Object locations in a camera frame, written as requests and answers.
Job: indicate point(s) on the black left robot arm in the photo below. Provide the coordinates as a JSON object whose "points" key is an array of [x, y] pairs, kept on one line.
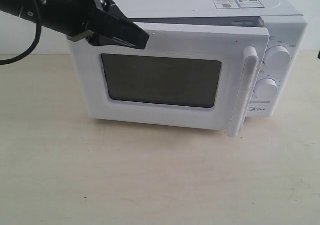
{"points": [[25, 9]]}

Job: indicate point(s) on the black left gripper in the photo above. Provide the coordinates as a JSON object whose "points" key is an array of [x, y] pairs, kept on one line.
{"points": [[100, 22]]}

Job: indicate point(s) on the upper white control knob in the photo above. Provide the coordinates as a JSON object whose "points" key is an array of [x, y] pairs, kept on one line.
{"points": [[277, 57]]}

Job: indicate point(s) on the lower white control knob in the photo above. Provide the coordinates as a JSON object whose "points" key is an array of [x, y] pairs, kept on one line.
{"points": [[266, 89]]}

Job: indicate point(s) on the white control knob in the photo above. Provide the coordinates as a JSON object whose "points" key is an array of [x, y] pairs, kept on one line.
{"points": [[277, 57], [266, 89]]}

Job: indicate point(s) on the white microwave oven body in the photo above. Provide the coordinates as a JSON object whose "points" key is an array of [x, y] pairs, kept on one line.
{"points": [[285, 23]]}

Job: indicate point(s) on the blue white label sticker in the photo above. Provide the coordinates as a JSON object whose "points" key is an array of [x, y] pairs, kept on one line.
{"points": [[238, 4]]}

